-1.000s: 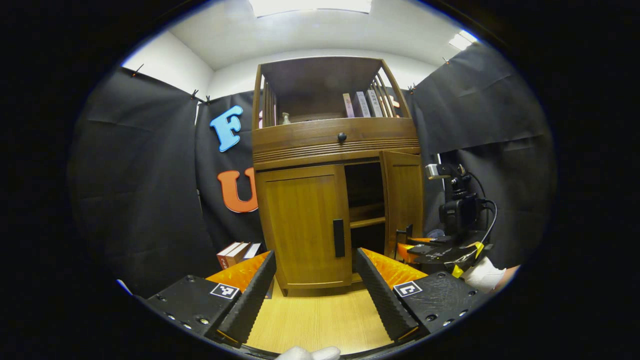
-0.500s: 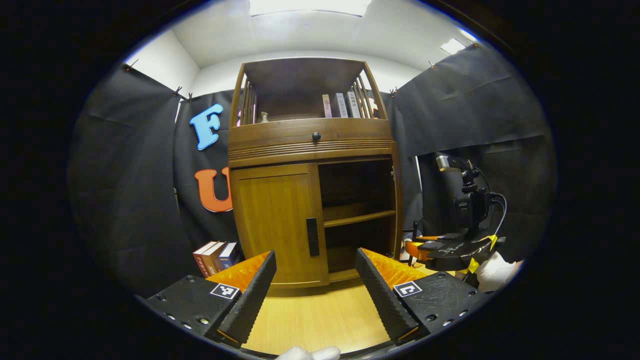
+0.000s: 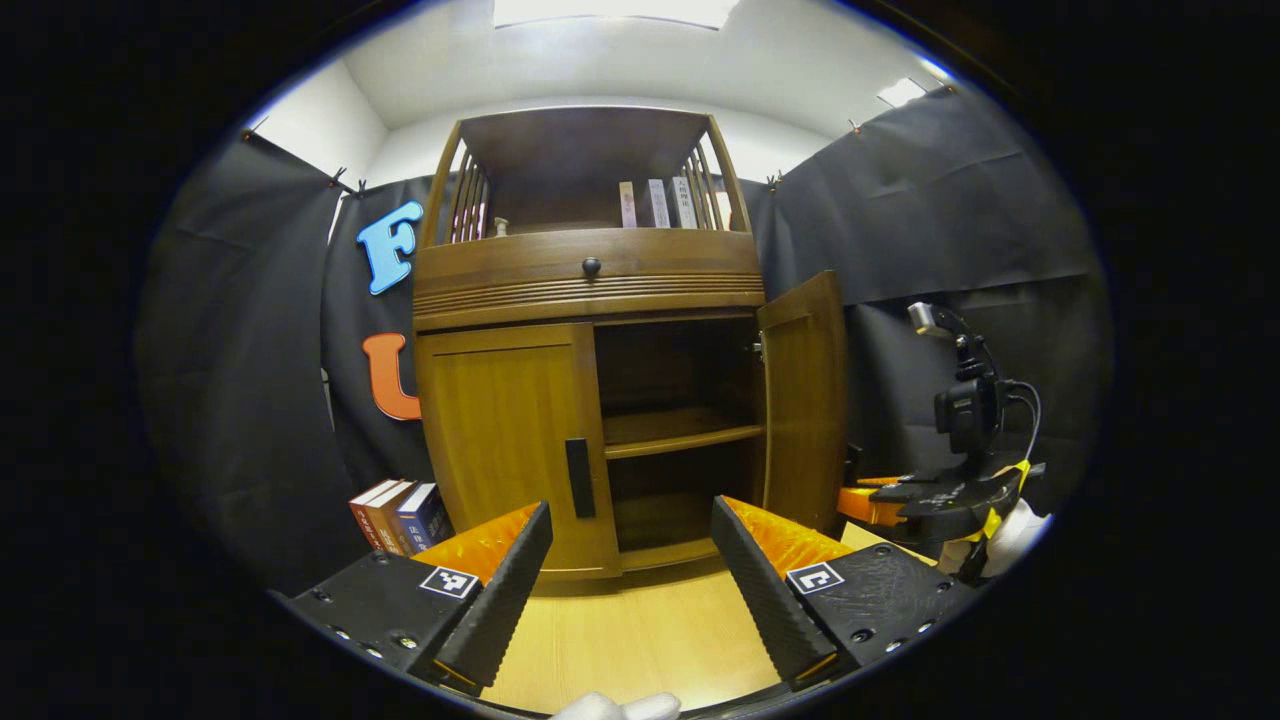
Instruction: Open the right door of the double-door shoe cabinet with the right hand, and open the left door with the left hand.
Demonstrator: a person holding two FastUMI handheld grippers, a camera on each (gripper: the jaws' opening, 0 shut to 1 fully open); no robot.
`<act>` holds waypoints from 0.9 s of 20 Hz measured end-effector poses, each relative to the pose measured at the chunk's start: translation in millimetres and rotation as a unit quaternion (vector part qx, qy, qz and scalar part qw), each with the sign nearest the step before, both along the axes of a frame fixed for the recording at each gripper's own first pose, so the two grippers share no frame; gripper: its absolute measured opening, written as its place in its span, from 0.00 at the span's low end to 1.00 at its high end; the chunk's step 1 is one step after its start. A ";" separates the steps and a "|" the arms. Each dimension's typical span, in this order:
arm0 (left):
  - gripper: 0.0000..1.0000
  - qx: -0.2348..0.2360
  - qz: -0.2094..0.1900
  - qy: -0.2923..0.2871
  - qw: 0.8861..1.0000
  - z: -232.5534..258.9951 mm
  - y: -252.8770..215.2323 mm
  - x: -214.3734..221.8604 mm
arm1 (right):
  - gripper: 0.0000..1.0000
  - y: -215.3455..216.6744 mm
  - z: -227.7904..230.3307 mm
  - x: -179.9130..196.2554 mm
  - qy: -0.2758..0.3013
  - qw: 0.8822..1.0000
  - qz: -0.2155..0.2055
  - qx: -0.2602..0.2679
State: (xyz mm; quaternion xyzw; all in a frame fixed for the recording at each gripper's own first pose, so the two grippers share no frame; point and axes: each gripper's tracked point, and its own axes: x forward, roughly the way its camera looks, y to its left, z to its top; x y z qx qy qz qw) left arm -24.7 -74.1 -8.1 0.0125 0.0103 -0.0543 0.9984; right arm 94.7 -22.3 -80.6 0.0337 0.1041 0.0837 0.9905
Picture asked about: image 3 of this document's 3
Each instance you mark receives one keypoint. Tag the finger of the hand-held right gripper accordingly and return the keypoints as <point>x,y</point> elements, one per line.
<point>880,481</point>
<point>870,507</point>

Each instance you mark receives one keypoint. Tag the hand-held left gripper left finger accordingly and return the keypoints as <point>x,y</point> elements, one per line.
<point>500,600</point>

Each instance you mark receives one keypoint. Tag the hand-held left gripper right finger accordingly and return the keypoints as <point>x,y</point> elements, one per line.
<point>765,600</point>

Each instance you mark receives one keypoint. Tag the wooden shoe cabinet door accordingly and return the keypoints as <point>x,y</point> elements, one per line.
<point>805,410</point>
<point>500,450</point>

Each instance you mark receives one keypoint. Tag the wooden double-door shoe cabinet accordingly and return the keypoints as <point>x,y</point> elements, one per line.
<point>590,295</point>

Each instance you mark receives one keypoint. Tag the dark blue book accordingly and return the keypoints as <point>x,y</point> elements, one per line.
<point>425,515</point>

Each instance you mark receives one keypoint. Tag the brown book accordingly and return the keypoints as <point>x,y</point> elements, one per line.
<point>390,520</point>

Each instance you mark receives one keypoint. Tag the small ceiling light panel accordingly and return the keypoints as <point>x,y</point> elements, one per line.
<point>901,92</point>

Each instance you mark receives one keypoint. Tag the pale pink upright book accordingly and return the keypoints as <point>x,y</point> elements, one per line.
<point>628,205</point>

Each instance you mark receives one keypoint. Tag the large ceiling light panel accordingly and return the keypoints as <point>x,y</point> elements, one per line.
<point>615,10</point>

